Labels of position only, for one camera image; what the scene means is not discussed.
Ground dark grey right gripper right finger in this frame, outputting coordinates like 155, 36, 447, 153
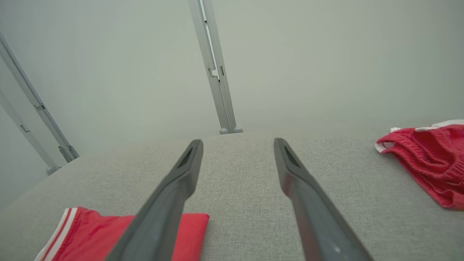
274, 137, 374, 261

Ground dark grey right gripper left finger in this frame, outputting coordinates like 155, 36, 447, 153
104, 139, 204, 261

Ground red basketball jersey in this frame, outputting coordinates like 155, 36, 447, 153
34, 207, 210, 261

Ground grey metal partition post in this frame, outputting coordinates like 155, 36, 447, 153
187, 0, 232, 135
0, 32, 80, 163
0, 90, 61, 176
200, 0, 244, 134

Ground red and white shorts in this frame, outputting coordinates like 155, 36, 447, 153
375, 119, 464, 211

